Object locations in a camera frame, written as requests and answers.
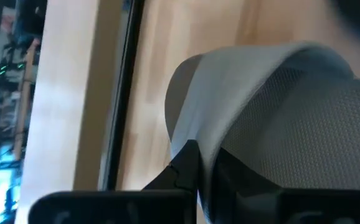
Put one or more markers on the grey slide sandal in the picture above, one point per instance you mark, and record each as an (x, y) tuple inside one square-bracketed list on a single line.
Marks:
[(261, 124)]

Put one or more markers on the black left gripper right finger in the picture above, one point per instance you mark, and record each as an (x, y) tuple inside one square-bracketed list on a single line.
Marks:
[(261, 202)]

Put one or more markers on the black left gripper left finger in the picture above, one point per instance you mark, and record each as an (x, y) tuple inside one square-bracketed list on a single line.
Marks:
[(180, 186)]

